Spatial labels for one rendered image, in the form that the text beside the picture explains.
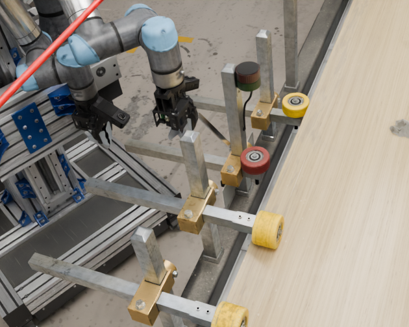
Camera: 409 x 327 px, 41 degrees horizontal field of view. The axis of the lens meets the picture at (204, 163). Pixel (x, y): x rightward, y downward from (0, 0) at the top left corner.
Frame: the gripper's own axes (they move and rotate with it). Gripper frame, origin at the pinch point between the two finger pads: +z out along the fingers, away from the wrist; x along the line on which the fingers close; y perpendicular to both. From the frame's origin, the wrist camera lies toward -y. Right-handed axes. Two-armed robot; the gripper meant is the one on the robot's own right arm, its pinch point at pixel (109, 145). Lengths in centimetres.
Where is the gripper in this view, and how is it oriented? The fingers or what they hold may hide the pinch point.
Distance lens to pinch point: 174.8
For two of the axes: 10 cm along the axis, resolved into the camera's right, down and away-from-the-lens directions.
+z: 1.3, 6.9, 7.1
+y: -9.1, -1.9, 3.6
